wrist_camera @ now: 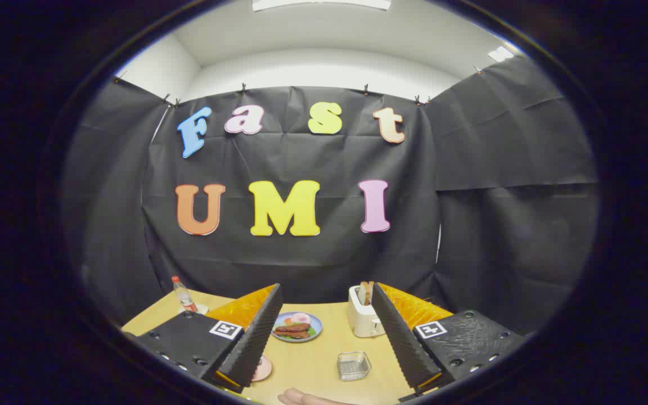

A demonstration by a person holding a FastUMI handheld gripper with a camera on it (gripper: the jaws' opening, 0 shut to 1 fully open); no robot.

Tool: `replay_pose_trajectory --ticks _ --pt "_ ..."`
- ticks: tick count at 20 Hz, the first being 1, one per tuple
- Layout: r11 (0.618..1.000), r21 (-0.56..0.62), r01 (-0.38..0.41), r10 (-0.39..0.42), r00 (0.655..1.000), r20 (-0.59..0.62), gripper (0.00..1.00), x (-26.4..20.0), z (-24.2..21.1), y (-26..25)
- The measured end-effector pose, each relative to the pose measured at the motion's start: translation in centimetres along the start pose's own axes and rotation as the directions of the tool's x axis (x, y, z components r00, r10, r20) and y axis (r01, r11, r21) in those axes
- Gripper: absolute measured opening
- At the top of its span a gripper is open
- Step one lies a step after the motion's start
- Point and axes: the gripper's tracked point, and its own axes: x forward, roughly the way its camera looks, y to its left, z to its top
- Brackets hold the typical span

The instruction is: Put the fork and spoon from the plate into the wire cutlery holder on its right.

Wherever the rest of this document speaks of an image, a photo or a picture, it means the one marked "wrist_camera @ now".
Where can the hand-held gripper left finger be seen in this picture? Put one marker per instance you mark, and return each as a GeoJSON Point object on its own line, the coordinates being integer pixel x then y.
{"type": "Point", "coordinates": [256, 337]}

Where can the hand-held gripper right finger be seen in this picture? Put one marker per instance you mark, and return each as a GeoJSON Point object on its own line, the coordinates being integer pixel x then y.
{"type": "Point", "coordinates": [403, 343]}

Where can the pink plate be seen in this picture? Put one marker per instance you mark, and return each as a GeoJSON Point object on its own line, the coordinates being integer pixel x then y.
{"type": "Point", "coordinates": [263, 368]}

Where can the brown steak piece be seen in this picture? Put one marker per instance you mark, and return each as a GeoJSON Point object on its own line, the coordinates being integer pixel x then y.
{"type": "Point", "coordinates": [296, 334]}
{"type": "Point", "coordinates": [297, 327]}

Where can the white toaster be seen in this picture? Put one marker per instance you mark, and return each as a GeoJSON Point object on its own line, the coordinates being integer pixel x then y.
{"type": "Point", "coordinates": [360, 320]}

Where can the pink ham slice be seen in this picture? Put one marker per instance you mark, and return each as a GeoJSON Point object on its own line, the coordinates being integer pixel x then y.
{"type": "Point", "coordinates": [301, 318]}

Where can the blue food plate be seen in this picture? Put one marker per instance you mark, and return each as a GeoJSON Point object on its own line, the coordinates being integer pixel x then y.
{"type": "Point", "coordinates": [315, 322]}

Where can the white square coaster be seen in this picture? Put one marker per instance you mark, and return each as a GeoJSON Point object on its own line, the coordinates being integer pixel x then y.
{"type": "Point", "coordinates": [203, 309]}

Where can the clear water bottle red label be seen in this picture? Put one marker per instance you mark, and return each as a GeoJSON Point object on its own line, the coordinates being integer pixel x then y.
{"type": "Point", "coordinates": [183, 295]}

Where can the ceiling light panel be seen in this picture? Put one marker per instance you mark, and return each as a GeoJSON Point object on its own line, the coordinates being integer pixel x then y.
{"type": "Point", "coordinates": [324, 4]}
{"type": "Point", "coordinates": [500, 54]}

